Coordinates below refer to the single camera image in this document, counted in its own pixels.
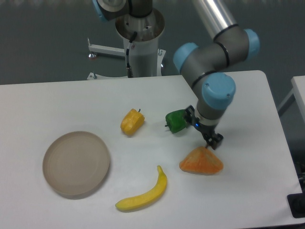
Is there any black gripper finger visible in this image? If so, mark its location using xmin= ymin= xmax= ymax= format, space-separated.
xmin=203 ymin=132 xmax=224 ymax=150

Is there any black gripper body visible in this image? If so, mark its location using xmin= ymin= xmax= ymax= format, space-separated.
xmin=183 ymin=105 xmax=218 ymax=135

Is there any beige round plate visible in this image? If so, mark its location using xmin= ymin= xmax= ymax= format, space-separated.
xmin=42 ymin=131 xmax=110 ymax=199

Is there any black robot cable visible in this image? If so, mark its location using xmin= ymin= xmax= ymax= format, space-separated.
xmin=125 ymin=31 xmax=138 ymax=78

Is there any silver and grey robot arm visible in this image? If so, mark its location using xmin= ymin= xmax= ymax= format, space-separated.
xmin=88 ymin=0 xmax=260 ymax=149

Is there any yellow toy banana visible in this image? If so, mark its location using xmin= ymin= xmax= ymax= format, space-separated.
xmin=115 ymin=165 xmax=168 ymax=212

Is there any green toy pepper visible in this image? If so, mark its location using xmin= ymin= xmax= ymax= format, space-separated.
xmin=165 ymin=109 xmax=189 ymax=134

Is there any black device at table edge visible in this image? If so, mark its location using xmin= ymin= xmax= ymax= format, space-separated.
xmin=287 ymin=193 xmax=305 ymax=219

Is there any orange toy fruit wedge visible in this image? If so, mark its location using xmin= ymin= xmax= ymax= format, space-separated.
xmin=179 ymin=146 xmax=224 ymax=175

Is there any yellow toy pepper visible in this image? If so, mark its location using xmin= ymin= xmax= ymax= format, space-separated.
xmin=120 ymin=109 xmax=145 ymax=136

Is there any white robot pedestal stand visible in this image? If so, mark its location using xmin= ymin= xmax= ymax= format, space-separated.
xmin=88 ymin=8 xmax=166 ymax=78

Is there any white side table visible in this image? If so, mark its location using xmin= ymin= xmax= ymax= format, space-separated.
xmin=277 ymin=75 xmax=305 ymax=120

